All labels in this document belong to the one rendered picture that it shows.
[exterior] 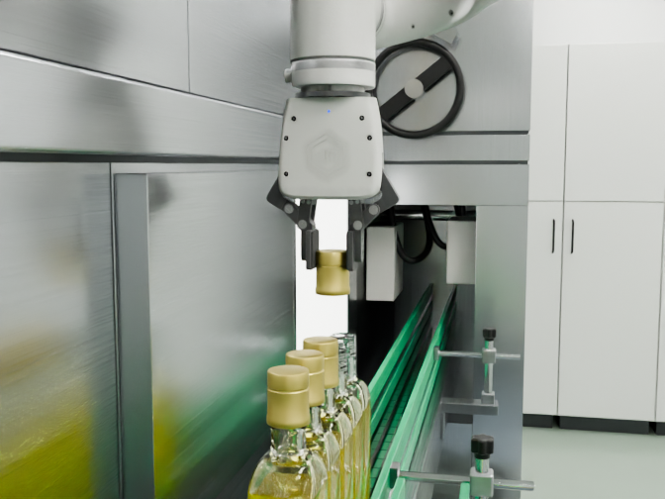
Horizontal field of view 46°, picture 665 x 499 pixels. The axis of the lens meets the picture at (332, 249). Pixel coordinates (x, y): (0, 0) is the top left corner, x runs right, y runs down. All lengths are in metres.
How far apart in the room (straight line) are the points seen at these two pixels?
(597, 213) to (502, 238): 2.80
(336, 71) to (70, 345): 0.34
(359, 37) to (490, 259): 1.06
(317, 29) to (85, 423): 0.40
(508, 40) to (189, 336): 1.19
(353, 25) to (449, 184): 1.03
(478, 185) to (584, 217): 2.80
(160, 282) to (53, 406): 0.15
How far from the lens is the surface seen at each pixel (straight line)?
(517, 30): 1.78
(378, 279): 1.92
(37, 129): 0.55
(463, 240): 1.87
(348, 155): 0.76
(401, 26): 0.87
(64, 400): 0.63
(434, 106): 1.76
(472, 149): 1.76
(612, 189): 4.55
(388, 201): 0.78
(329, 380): 0.75
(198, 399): 0.80
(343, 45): 0.76
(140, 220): 0.67
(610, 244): 4.56
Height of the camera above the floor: 1.50
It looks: 6 degrees down
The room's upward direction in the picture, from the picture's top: straight up
